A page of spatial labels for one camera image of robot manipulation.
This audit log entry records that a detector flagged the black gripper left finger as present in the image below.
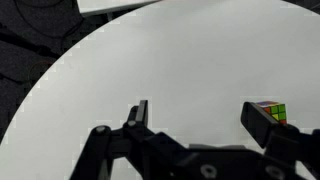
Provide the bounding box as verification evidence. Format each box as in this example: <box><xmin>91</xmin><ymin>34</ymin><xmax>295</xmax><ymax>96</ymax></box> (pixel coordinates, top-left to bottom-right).
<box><xmin>123</xmin><ymin>100</ymin><xmax>148</xmax><ymax>134</ymax></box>

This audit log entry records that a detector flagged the multicoloured puzzle cube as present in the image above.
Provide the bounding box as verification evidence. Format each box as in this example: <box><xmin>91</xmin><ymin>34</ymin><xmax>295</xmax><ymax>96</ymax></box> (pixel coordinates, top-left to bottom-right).
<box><xmin>257</xmin><ymin>101</ymin><xmax>287</xmax><ymax>124</ymax></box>

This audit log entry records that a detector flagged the white side table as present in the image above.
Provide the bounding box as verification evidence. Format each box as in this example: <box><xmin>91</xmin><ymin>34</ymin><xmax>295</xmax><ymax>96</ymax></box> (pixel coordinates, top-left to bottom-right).
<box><xmin>76</xmin><ymin>0</ymin><xmax>160</xmax><ymax>17</ymax></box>

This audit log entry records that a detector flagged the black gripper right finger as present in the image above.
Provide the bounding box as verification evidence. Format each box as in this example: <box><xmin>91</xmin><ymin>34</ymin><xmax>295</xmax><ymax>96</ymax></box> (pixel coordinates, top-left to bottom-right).
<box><xmin>240</xmin><ymin>102</ymin><xmax>299</xmax><ymax>148</ymax></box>

